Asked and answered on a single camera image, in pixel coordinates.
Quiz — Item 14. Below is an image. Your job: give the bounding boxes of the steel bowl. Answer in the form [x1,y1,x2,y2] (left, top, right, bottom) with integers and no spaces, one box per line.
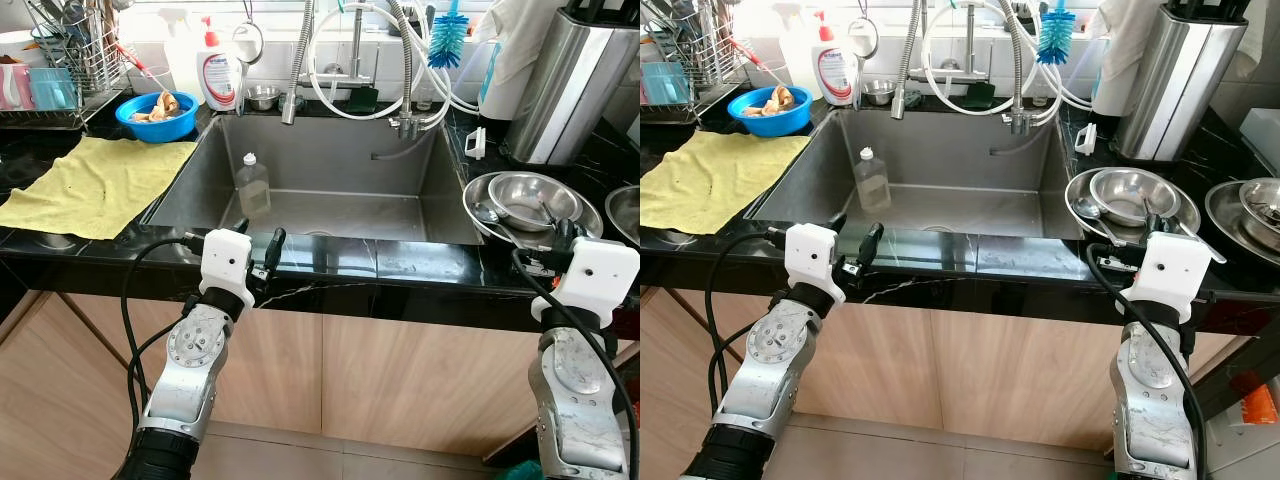
[1238,178,1280,229]
[487,172,584,234]
[1088,168,1183,229]

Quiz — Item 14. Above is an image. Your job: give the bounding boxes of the steel spoon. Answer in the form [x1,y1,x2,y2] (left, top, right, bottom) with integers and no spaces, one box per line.
[1072,197,1141,246]
[470,202,546,253]

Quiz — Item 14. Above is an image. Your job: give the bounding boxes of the large steel plate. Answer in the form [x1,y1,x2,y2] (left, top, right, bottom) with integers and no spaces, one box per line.
[1205,180,1280,269]
[604,185,641,248]
[462,170,605,253]
[1064,167,1202,246]

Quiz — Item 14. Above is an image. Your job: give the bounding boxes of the clear plastic bottle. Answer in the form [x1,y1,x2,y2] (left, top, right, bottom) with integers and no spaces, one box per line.
[234,152,272,219]
[854,147,892,213]

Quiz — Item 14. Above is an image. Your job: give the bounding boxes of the light wood sink cabinet door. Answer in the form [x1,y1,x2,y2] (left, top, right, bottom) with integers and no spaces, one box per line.
[60,293,326,436]
[320,315,546,463]
[690,290,936,431]
[930,308,1131,451]

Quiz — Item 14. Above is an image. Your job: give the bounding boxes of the stainless steel sink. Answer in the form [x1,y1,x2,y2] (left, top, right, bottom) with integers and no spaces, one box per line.
[745,108,1086,241]
[143,110,488,247]

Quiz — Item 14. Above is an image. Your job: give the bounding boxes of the blue plastic bowl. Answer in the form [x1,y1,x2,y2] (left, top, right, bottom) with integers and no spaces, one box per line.
[727,85,814,139]
[114,90,200,144]

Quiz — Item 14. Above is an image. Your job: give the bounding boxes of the grey white washing machine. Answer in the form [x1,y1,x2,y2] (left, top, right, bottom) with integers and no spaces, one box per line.
[1238,105,1280,176]

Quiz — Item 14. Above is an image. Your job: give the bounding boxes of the yellow dish cloth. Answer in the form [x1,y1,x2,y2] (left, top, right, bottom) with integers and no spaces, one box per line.
[0,135,199,242]
[640,130,813,236]

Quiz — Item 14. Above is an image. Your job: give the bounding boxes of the stainless steel knife block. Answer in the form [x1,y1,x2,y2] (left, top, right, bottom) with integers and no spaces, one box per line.
[1113,0,1251,163]
[504,0,641,167]

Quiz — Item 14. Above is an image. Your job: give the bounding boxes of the brown food scraps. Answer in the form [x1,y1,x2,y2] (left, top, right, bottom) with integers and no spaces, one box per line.
[130,90,186,124]
[742,85,801,118]

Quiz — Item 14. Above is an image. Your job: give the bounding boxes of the white red pump soap bottle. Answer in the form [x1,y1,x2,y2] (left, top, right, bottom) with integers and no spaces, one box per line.
[812,10,861,108]
[195,15,245,113]

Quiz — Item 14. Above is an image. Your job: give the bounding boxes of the white spray bottle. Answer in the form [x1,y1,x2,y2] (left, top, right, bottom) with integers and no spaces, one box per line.
[158,8,208,96]
[775,3,823,91]

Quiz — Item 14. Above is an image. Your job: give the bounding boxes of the teal cup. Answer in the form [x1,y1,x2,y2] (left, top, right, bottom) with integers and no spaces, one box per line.
[640,62,691,107]
[28,68,81,112]

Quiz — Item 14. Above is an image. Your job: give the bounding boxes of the metal spring faucet spout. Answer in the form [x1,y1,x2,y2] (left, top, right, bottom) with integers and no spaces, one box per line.
[281,0,317,126]
[892,0,926,121]

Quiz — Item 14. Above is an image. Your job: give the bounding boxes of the round metal strainer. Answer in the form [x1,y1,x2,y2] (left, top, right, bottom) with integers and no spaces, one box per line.
[848,15,881,61]
[232,20,267,67]

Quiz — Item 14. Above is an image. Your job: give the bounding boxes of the orange object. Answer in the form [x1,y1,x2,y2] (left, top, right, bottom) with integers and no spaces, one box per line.
[1240,380,1280,426]

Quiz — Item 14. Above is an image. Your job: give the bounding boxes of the chrome tap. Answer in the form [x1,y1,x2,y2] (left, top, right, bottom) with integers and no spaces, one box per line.
[312,0,379,93]
[925,0,991,89]

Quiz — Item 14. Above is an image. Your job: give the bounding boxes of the blue bottle brush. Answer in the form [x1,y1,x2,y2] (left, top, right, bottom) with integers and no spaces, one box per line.
[1037,0,1083,66]
[427,0,472,70]

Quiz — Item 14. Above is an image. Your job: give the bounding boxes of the pink cup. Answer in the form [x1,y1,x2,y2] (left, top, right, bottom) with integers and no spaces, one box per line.
[0,62,35,112]

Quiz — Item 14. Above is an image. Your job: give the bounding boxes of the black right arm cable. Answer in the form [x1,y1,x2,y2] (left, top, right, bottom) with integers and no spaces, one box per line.
[510,248,641,480]
[1085,243,1206,480]

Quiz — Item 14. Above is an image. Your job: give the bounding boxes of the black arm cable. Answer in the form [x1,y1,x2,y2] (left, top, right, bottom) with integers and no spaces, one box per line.
[510,248,641,480]
[705,230,791,421]
[120,232,206,421]
[1085,243,1206,480]

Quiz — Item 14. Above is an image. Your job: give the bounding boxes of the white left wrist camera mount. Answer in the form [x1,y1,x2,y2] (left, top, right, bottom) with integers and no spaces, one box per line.
[199,228,255,299]
[784,223,849,301]

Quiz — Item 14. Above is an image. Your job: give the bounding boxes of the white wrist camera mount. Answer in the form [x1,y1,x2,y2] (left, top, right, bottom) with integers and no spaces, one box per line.
[199,228,255,299]
[553,237,641,329]
[1117,232,1214,323]
[784,223,849,301]

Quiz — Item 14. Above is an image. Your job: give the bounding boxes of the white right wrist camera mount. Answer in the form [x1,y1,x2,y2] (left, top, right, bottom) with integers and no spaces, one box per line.
[553,237,641,329]
[1117,232,1214,323]

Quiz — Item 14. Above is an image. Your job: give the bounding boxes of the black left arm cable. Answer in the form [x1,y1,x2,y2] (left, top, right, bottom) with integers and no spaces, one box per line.
[705,230,791,421]
[120,232,206,421]

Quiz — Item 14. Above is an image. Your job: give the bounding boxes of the white looped hose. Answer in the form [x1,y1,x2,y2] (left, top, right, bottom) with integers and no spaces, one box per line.
[918,0,1093,119]
[305,3,481,123]

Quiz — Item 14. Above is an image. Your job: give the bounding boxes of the red handled utensil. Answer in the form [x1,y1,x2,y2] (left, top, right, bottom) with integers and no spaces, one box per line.
[728,35,776,76]
[112,40,161,81]

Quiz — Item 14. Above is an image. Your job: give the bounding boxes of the grey flexible metal hose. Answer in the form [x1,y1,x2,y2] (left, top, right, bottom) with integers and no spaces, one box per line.
[1000,0,1036,136]
[388,0,426,141]

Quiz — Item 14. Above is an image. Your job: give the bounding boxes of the wire dish rack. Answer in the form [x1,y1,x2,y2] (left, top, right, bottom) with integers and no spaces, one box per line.
[0,0,133,132]
[640,0,749,126]

